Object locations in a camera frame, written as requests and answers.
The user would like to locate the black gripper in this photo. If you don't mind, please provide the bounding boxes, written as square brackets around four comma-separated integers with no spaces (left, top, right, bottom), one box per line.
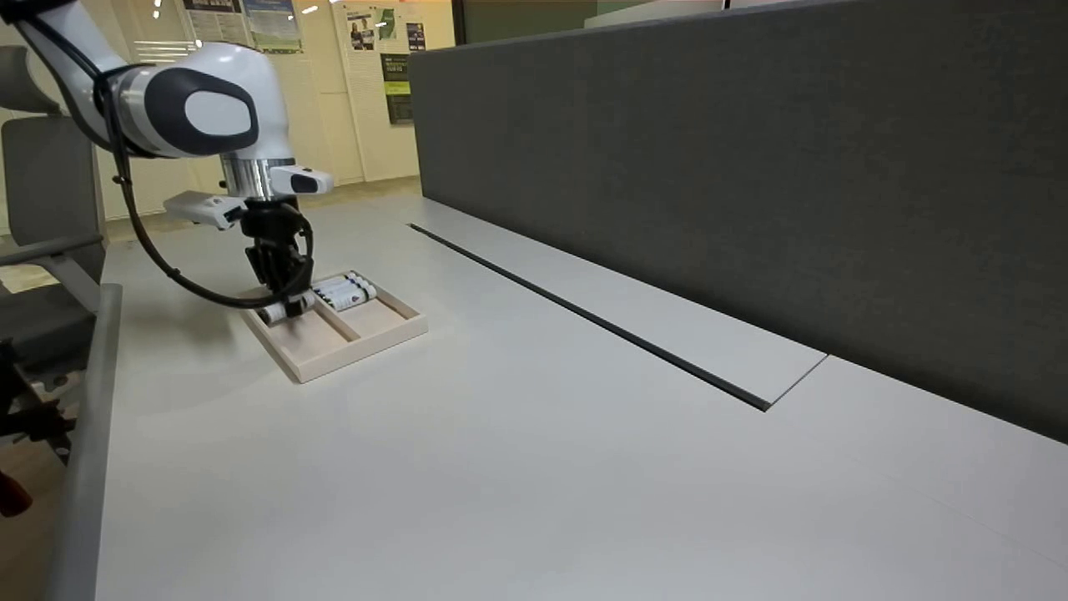
[239,199,313,315]

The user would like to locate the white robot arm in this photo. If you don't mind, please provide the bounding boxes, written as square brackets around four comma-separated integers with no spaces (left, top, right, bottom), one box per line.
[0,0,330,318]

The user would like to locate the wooden two-compartment tray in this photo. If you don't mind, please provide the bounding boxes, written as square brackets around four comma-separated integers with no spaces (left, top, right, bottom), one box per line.
[243,272,426,384]

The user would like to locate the grey office chair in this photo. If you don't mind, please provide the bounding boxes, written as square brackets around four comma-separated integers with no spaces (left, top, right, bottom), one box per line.
[0,47,106,451]

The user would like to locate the grey partition panel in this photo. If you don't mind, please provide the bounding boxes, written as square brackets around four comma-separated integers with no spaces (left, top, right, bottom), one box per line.
[411,0,1068,438]

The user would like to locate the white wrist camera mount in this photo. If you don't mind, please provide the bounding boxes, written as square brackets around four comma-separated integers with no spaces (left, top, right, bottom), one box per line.
[163,162,334,231]

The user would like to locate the wall posters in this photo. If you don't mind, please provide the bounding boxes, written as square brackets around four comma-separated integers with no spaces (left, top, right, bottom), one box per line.
[182,0,435,130]

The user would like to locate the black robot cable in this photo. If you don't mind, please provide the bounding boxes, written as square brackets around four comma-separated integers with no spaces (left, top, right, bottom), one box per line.
[20,14,294,315]

